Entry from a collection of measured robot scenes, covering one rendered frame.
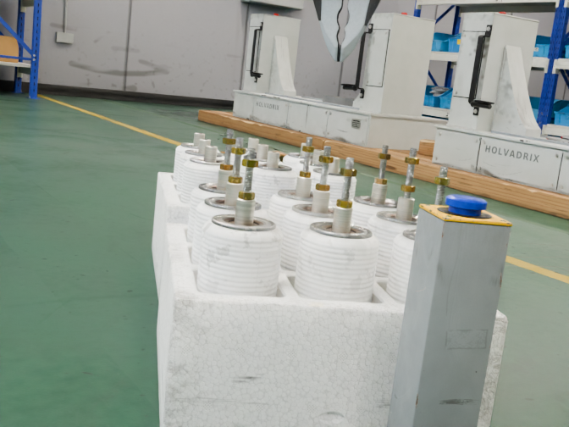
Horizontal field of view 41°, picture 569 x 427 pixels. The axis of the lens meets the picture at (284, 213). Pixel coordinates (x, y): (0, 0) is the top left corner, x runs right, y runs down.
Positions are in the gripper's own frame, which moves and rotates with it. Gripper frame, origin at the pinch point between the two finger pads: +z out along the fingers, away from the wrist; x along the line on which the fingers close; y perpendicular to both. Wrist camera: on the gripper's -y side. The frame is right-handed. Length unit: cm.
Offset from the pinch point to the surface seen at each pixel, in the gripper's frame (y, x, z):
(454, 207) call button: -25.3, -15.7, 14.4
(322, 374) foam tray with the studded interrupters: -18.5, -4.5, 36.4
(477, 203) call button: -26.0, -17.7, 13.6
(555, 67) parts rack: 565, -120, -25
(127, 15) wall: 581, 254, -30
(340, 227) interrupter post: -11.6, -4.0, 20.6
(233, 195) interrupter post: -4.4, 11.0, 19.8
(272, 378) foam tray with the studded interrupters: -20.4, 0.8, 37.1
